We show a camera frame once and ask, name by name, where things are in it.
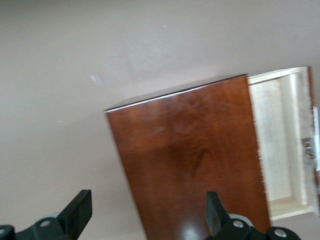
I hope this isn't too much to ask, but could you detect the dark brown wooden cabinet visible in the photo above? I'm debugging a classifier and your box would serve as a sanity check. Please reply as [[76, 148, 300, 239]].
[[103, 73, 273, 240]]

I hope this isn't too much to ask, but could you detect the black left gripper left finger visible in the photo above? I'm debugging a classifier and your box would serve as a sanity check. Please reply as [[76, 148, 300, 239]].
[[14, 189, 93, 240]]

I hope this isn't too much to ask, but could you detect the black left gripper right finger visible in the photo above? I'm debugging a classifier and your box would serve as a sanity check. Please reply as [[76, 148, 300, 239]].
[[205, 190, 261, 240]]

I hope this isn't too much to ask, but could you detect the wooden drawer with white handle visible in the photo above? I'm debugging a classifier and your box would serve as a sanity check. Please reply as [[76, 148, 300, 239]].
[[246, 65, 320, 222]]

